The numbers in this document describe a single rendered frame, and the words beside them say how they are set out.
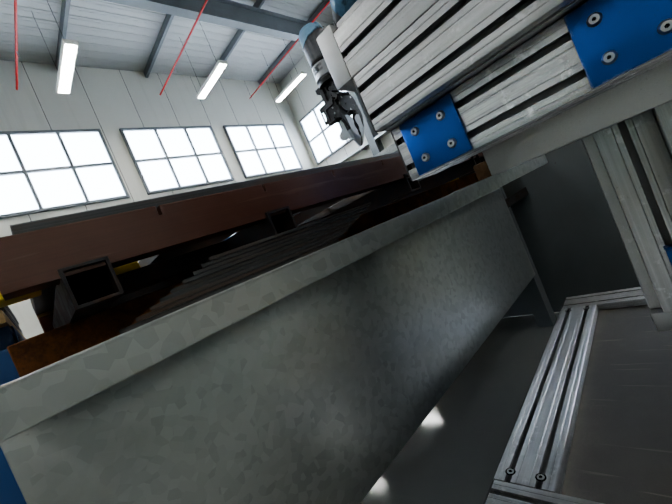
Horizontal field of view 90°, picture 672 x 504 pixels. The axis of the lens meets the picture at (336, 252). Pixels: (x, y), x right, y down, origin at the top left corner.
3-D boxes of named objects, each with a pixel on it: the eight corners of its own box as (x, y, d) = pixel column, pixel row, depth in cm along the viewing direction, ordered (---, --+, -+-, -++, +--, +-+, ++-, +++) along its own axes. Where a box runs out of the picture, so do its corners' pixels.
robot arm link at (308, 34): (321, 13, 93) (293, 27, 93) (337, 51, 93) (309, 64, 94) (324, 30, 100) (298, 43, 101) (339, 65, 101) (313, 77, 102)
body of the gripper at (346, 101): (343, 126, 104) (327, 90, 104) (362, 111, 98) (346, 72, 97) (326, 128, 99) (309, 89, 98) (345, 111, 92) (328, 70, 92)
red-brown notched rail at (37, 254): (5, 300, 38) (-17, 251, 38) (498, 152, 147) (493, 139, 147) (1, 295, 35) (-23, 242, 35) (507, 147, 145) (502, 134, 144)
